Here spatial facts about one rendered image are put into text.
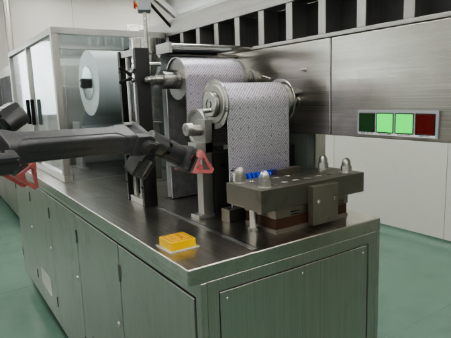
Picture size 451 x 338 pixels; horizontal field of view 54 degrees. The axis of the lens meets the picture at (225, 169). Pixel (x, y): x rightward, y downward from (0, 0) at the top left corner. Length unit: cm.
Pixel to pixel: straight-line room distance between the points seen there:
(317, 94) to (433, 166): 261
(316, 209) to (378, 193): 310
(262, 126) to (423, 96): 46
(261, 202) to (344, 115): 42
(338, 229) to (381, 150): 301
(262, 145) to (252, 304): 50
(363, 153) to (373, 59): 309
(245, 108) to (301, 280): 52
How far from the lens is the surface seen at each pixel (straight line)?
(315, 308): 130
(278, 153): 143
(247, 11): 178
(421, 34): 126
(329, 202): 129
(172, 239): 113
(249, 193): 118
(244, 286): 111
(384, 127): 131
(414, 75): 126
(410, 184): 413
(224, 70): 159
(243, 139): 134
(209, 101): 133
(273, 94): 141
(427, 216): 410
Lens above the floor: 127
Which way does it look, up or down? 9 degrees down
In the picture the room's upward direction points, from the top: 2 degrees counter-clockwise
